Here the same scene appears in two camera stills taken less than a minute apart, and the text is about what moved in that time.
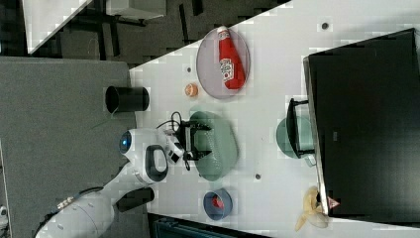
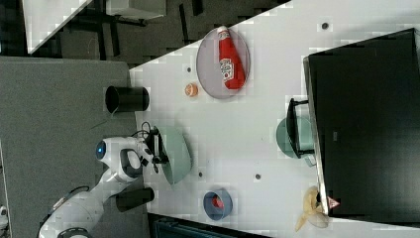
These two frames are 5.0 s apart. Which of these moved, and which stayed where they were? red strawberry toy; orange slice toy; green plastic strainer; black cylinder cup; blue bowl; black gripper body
Moved: green plastic strainer; black gripper body
Stayed: red strawberry toy; blue bowl; orange slice toy; black cylinder cup
